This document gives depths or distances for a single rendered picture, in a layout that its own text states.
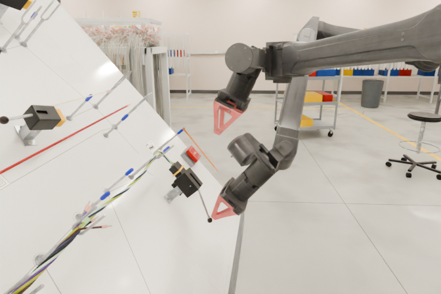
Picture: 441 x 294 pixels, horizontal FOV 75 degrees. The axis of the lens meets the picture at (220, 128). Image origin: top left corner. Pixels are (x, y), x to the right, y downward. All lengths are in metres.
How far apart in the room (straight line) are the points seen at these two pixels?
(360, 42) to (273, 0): 8.49
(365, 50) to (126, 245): 0.53
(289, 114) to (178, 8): 8.31
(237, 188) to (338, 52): 0.39
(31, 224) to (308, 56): 0.53
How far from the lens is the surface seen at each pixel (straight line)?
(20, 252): 0.53
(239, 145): 0.71
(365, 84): 7.60
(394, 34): 0.43
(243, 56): 0.58
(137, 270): 0.63
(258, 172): 0.69
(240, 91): 0.65
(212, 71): 8.85
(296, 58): 0.57
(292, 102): 0.80
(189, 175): 0.75
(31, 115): 0.59
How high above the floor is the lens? 1.46
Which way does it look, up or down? 16 degrees down
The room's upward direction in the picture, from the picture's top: straight up
